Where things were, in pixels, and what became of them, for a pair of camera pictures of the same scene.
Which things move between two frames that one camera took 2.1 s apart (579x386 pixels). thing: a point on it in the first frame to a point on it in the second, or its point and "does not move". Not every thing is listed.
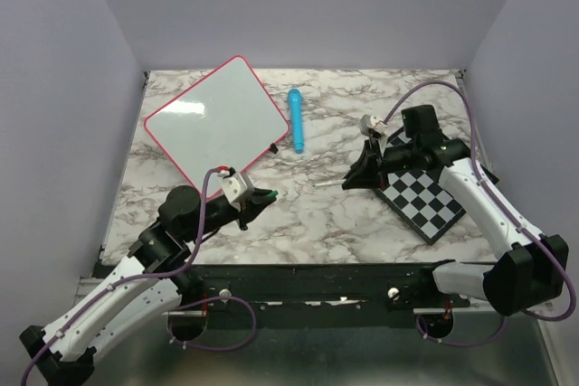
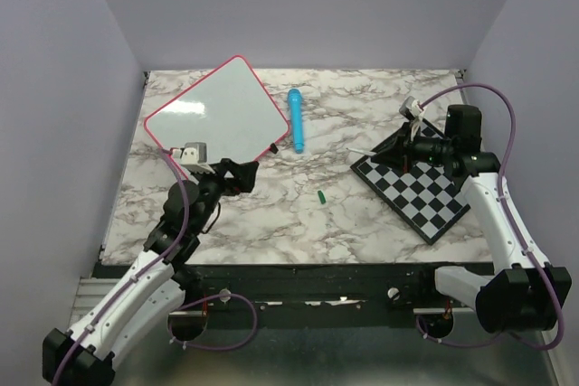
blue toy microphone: (296, 103) does not move
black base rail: (403, 284) does not move
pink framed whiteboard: (223, 122) does not move
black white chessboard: (420, 199) does not move
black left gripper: (251, 206) to (244, 174)
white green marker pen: (331, 183) to (358, 151)
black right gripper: (369, 165) to (399, 153)
